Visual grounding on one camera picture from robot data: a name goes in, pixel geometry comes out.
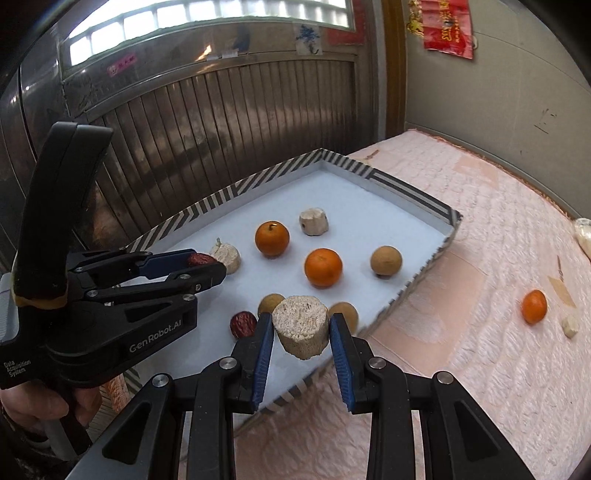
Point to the red paper sticker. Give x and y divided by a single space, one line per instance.
344 34

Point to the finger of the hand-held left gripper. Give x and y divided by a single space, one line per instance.
203 277
166 261

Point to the red wall hanging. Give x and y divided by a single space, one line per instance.
445 27

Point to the plastic-wrapped white vegetable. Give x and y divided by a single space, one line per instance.
584 237

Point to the large orange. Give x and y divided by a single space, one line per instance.
323 267

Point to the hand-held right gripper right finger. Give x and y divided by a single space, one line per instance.
341 364

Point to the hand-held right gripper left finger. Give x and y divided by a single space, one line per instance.
263 360

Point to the small orange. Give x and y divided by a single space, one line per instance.
534 306

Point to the blue ink paper picture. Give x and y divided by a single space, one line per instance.
308 39

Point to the brown slatted door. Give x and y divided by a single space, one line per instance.
184 138

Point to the large beige corn cob chunk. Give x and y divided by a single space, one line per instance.
300 330

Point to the orange with stem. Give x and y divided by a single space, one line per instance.
272 237

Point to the pink quilted bedspread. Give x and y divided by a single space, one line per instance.
461 277

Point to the striped cardboard box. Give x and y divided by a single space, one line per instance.
369 217

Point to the red date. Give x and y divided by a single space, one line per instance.
243 324
202 259

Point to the pink door sticker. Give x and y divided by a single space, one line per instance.
122 66

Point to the person's left hand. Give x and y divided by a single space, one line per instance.
27 408

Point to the door glass window pane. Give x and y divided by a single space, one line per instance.
207 18

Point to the brown wooden door frame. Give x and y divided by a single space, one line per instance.
392 69

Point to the brown longan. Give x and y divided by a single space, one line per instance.
346 314
271 304
386 262

